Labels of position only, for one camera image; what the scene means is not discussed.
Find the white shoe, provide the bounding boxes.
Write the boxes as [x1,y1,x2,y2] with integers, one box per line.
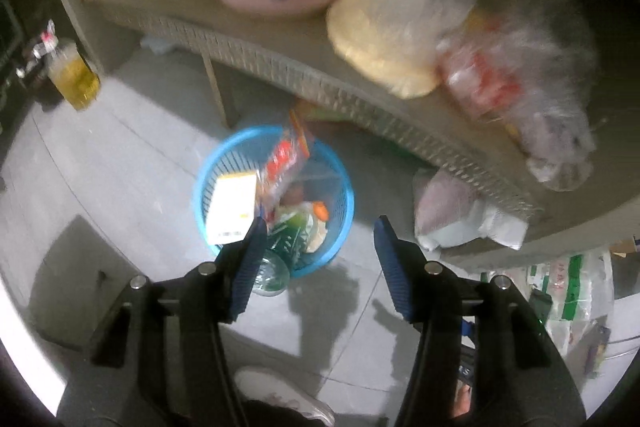
[233,366,335,426]

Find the bag of grain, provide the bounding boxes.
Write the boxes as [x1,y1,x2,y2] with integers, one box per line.
[326,0,477,100]

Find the crumpled white paper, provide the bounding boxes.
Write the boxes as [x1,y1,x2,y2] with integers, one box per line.
[413,169,528,251]

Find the cooking oil bottle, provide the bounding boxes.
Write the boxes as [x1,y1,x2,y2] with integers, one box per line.
[32,20,101,110]

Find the green white plastic bags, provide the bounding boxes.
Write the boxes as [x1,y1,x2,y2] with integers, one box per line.
[524,248,614,385]

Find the green plastic bottle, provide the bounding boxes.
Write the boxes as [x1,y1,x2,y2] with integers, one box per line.
[253,202,328,297]

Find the yellow white carton box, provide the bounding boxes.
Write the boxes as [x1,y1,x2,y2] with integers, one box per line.
[205,171,258,246]

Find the clear plastic bag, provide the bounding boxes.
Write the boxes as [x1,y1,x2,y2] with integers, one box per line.
[436,8,598,192]

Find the blue trash basket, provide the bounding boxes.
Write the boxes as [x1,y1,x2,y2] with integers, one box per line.
[192,124,356,281]

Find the clear red snack wrapper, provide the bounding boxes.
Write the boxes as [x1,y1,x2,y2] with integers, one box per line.
[257,109,314,220]

